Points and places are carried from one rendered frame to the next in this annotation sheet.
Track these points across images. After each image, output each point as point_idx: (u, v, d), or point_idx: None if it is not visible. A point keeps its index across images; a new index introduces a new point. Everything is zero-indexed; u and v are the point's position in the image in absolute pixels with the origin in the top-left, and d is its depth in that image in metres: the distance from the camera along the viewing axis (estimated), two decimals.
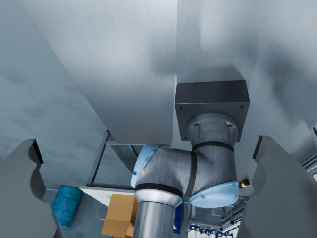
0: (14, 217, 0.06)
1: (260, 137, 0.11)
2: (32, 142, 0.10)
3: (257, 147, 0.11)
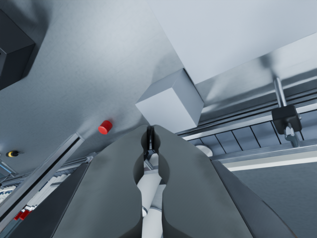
0: (114, 191, 0.07)
1: (152, 128, 0.11)
2: (146, 129, 0.11)
3: (153, 138, 0.12)
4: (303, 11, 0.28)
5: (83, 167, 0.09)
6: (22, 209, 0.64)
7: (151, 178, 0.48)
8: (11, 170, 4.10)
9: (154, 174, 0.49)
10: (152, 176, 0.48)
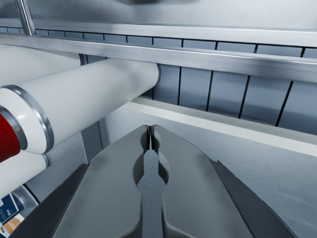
0: (114, 191, 0.07)
1: (152, 128, 0.11)
2: (146, 129, 0.11)
3: (153, 138, 0.12)
4: None
5: (83, 167, 0.09)
6: None
7: (20, 56, 0.22)
8: None
9: (32, 56, 0.23)
10: (26, 56, 0.23)
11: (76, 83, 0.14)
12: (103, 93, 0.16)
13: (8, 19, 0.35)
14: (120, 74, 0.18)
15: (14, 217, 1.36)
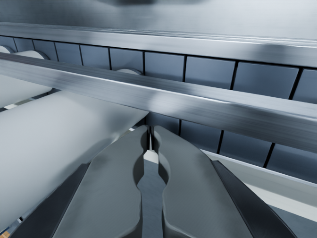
0: (114, 191, 0.07)
1: (152, 128, 0.11)
2: (146, 129, 0.11)
3: (153, 138, 0.12)
4: None
5: (83, 167, 0.09)
6: None
7: None
8: None
9: None
10: None
11: None
12: (52, 156, 0.09)
13: None
14: (87, 115, 0.11)
15: None
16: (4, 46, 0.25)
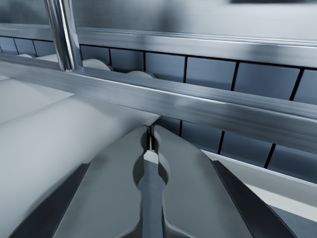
0: (114, 191, 0.07)
1: (152, 128, 0.11)
2: (146, 129, 0.11)
3: (153, 138, 0.12)
4: None
5: (83, 167, 0.09)
6: None
7: (29, 102, 0.12)
8: None
9: (50, 97, 0.13)
10: (38, 99, 0.12)
11: (13, 162, 0.07)
12: (71, 165, 0.09)
13: (16, 26, 0.23)
14: (105, 121, 0.11)
15: None
16: None
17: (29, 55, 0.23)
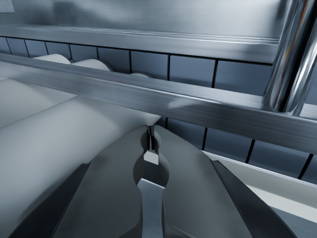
0: (114, 191, 0.07)
1: (152, 128, 0.11)
2: (146, 129, 0.11)
3: (153, 138, 0.12)
4: None
5: (83, 167, 0.09)
6: None
7: (31, 108, 0.12)
8: None
9: (52, 103, 0.13)
10: (41, 105, 0.12)
11: (9, 163, 0.07)
12: (69, 166, 0.09)
13: (73, 29, 0.19)
14: (103, 122, 0.11)
15: None
16: (60, 54, 0.21)
17: None
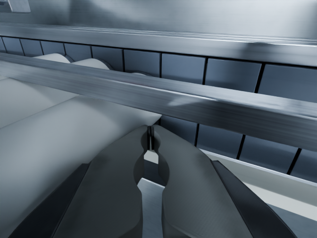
0: (114, 191, 0.07)
1: (152, 128, 0.11)
2: (146, 129, 0.11)
3: (153, 138, 0.12)
4: None
5: (83, 167, 0.09)
6: None
7: (31, 107, 0.12)
8: None
9: (52, 103, 0.13)
10: (41, 105, 0.12)
11: (10, 164, 0.07)
12: (70, 166, 0.09)
13: (96, 30, 0.18)
14: (103, 122, 0.11)
15: None
16: (59, 53, 0.20)
17: None
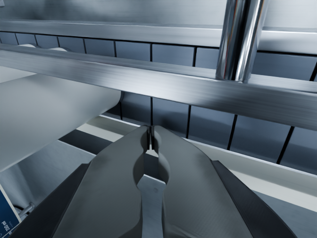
0: (114, 191, 0.07)
1: (152, 128, 0.11)
2: (146, 129, 0.11)
3: (153, 138, 0.12)
4: None
5: (83, 167, 0.09)
6: None
7: None
8: None
9: None
10: None
11: None
12: (6, 128, 0.11)
13: (61, 22, 0.20)
14: (46, 96, 0.13)
15: None
16: (31, 44, 0.22)
17: None
